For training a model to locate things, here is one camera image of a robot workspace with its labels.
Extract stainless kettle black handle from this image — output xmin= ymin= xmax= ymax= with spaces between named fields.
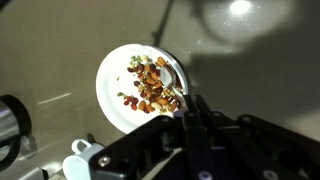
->
xmin=0 ymin=94 xmax=33 ymax=173

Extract white mug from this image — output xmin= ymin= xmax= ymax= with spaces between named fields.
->
xmin=62 ymin=139 xmax=106 ymax=180

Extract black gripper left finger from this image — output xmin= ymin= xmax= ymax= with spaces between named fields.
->
xmin=88 ymin=94 xmax=214 ymax=180

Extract white ceramic bowl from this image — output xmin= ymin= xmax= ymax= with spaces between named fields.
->
xmin=95 ymin=43 xmax=191 ymax=135

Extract metal spoon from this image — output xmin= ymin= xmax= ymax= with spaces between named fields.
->
xmin=159 ymin=64 xmax=188 ymax=108

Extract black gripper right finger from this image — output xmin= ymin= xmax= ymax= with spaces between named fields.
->
xmin=194 ymin=94 xmax=320 ymax=180

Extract mixed nuts and raisins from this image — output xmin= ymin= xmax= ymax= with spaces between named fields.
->
xmin=116 ymin=54 xmax=184 ymax=115

